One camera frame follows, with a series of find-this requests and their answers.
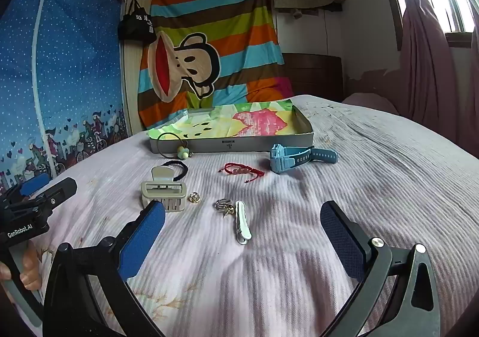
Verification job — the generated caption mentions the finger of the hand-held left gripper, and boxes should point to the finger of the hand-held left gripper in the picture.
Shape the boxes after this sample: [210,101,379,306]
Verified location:
[19,172,51,197]
[7,177,78,218]

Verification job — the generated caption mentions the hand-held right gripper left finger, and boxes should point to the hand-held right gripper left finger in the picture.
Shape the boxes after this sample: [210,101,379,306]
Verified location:
[43,200,166,337]

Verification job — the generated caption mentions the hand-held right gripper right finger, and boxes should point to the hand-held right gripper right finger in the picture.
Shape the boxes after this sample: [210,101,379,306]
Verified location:
[321,200,442,337]

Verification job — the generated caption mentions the beige claw hair clip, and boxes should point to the beige claw hair clip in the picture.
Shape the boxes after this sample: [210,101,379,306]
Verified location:
[140,166,188,213]

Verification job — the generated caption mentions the black hair tie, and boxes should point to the black hair tie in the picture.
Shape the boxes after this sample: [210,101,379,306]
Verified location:
[162,160,190,182]

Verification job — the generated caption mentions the silver rings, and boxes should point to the silver rings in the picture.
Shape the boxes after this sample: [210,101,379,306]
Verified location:
[214,198,236,218]

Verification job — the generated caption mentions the brown hair tie green bead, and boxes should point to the brown hair tie green bead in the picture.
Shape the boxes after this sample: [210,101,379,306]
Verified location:
[156,132,194,159]

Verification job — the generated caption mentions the red braided bracelet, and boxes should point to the red braided bracelet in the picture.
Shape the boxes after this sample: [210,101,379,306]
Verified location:
[218,162,266,183]

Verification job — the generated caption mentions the grey box with colourful lining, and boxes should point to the grey box with colourful lining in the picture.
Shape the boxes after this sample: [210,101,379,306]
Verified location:
[147,98,315,154]

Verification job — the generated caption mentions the person's left hand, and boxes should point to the person's left hand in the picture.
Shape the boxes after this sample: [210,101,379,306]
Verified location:
[0,243,43,292]

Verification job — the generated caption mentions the silver hair barrette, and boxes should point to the silver hair barrette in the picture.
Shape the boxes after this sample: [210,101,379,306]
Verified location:
[234,200,252,246]

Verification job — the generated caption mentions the blue wrist watch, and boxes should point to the blue wrist watch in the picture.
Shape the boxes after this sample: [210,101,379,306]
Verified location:
[269,143,338,174]

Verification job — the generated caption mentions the blue dotted fabric wardrobe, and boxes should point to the blue dotted fabric wardrobe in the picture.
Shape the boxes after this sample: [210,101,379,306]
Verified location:
[0,0,130,188]

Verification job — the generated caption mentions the pink pillow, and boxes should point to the pink pillow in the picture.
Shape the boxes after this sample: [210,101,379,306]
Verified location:
[341,92,401,117]

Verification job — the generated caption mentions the dark wooden headboard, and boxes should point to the dark wooden headboard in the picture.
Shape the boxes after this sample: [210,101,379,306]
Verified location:
[281,53,344,102]

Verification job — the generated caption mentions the black tote bag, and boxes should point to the black tote bag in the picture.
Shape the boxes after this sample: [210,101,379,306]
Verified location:
[118,0,158,42]

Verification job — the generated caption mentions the striped monkey print cloth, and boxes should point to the striped monkey print cloth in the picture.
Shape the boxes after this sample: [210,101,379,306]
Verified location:
[137,0,294,132]

